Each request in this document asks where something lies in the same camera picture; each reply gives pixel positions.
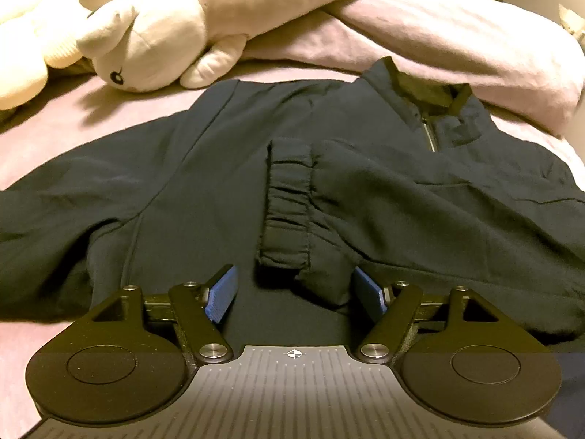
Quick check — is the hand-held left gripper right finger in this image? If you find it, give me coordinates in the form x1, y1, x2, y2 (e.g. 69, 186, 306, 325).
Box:
353, 265, 502, 369

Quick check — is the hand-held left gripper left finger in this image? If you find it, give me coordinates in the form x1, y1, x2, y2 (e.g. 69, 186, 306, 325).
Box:
84, 264, 239, 369

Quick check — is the dark navy zip jacket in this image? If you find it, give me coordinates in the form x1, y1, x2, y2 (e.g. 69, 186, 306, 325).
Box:
0, 57, 585, 426

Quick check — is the purple bed sheet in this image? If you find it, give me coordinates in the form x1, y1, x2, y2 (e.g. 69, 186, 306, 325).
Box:
0, 59, 585, 439

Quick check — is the long cream plush toy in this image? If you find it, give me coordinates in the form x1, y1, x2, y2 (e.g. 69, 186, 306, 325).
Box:
75, 0, 421, 94

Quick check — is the purple duvet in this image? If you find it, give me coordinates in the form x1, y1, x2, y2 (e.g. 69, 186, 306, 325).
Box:
238, 0, 585, 138

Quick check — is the cream flower plush cushion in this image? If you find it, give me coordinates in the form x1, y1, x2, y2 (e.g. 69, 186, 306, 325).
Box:
0, 0, 133, 111

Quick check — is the yellow-legged shelf stand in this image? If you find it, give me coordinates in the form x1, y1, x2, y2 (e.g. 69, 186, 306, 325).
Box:
558, 4, 585, 49

